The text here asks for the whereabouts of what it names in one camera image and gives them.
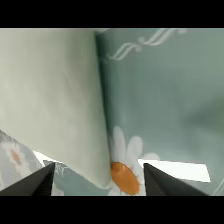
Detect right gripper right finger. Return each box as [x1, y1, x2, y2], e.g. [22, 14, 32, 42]
[142, 162, 209, 197]

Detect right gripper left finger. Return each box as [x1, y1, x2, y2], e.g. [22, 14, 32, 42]
[0, 162, 56, 197]

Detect white T-shirt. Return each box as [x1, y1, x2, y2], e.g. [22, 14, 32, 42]
[0, 28, 113, 190]

